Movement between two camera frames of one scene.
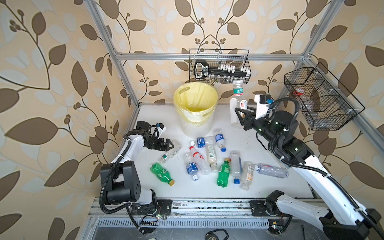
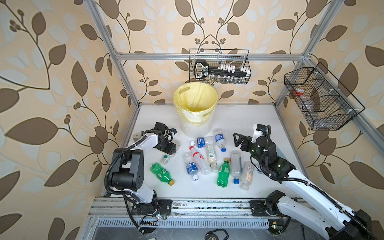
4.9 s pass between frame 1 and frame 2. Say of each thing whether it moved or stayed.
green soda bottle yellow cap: stayed
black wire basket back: stayed
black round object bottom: stayed
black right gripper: moved
